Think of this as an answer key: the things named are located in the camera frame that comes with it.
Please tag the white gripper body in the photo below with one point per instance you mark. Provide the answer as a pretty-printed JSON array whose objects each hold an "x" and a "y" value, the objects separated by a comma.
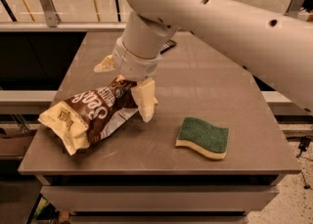
[{"x": 134, "y": 63}]

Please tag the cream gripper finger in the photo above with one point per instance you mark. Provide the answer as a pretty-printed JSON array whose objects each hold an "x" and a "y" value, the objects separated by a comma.
[
  {"x": 144, "y": 96},
  {"x": 107, "y": 64}
]

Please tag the brown and cream chip bag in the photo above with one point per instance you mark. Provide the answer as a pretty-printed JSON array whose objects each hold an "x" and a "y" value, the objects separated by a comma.
[{"x": 89, "y": 117}]

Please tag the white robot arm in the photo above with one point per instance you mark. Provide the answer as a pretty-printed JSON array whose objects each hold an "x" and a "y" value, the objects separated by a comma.
[{"x": 275, "y": 48}]

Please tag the dark snack bar wrapper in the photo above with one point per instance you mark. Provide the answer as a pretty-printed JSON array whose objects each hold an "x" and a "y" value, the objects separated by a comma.
[{"x": 167, "y": 46}]

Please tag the grey drawer cabinet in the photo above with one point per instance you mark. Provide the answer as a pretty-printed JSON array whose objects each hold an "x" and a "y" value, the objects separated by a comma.
[{"x": 139, "y": 174}]

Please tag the green and yellow sponge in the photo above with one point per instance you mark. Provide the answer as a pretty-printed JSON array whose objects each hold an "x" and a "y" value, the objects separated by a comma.
[{"x": 204, "y": 138}]

